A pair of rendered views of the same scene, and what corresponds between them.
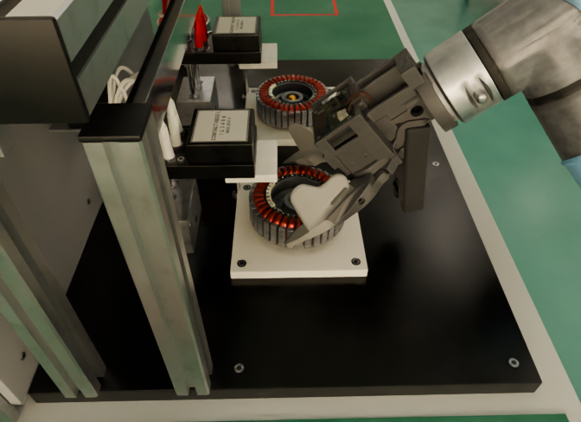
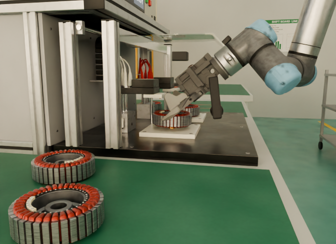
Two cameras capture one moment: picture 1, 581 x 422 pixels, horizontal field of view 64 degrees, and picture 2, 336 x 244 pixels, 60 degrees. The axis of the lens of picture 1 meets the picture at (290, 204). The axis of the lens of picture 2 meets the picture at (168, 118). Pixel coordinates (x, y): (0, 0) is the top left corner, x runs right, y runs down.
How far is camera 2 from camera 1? 0.51 m
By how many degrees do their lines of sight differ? 36
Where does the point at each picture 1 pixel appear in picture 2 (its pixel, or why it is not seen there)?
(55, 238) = not seen: hidden behind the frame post
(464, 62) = (223, 50)
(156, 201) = (114, 40)
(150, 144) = (116, 29)
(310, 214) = (171, 105)
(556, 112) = (255, 61)
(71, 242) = (83, 121)
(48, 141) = (88, 83)
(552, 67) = (250, 46)
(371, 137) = (194, 76)
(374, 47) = not seen: hidden behind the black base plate
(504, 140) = not seen: outside the picture
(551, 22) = (247, 34)
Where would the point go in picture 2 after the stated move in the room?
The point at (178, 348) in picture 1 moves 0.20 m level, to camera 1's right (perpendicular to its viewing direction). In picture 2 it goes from (110, 117) to (199, 121)
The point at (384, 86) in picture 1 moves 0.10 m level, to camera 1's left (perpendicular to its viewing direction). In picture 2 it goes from (200, 63) to (164, 64)
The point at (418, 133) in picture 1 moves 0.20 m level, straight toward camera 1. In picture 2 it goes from (213, 79) to (175, 81)
